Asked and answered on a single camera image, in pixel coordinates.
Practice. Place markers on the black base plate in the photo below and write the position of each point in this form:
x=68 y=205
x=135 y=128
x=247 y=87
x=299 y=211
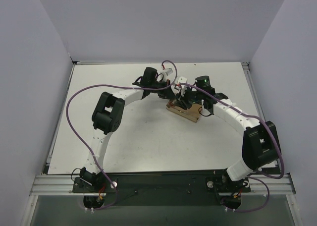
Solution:
x=210 y=186

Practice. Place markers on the brown cardboard express box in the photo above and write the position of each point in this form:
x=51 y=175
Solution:
x=192 y=114

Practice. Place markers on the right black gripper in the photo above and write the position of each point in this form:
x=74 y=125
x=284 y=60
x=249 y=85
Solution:
x=185 y=100

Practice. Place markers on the aluminium back rail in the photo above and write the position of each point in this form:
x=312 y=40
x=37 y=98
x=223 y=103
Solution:
x=243 y=63

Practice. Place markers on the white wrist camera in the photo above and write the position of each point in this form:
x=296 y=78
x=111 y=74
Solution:
x=166 y=72
x=178 y=87

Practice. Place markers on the aluminium rail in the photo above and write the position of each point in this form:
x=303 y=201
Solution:
x=61 y=185
x=243 y=63

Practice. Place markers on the aluminium front rail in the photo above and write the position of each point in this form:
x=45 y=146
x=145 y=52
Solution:
x=61 y=185

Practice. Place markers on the red black utility knife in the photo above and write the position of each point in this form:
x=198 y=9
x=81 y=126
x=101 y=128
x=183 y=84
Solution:
x=174 y=103

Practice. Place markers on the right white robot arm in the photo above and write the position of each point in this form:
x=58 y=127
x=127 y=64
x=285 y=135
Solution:
x=260 y=142

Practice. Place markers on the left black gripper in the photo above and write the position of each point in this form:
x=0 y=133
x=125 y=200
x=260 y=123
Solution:
x=167 y=94

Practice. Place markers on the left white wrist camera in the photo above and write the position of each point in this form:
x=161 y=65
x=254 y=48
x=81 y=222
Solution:
x=166 y=72

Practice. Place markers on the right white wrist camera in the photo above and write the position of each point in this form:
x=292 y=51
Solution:
x=178 y=87

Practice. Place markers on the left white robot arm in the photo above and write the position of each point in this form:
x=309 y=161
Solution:
x=108 y=113

